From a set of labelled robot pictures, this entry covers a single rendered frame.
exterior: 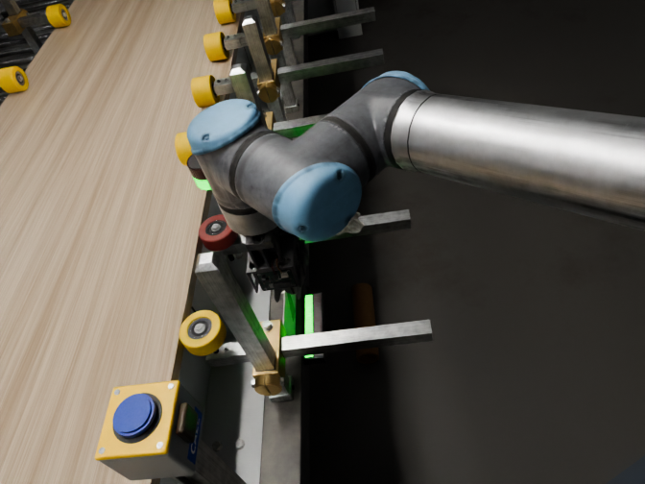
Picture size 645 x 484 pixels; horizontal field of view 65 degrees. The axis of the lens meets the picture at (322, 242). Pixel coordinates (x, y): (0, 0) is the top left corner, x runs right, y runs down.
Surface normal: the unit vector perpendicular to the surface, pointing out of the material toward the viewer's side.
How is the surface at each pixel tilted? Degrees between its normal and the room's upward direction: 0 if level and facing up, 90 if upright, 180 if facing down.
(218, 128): 5
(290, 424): 0
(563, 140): 33
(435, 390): 0
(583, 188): 78
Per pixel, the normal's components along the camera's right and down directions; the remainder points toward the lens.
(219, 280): 0.02, 0.75
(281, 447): -0.18, -0.65
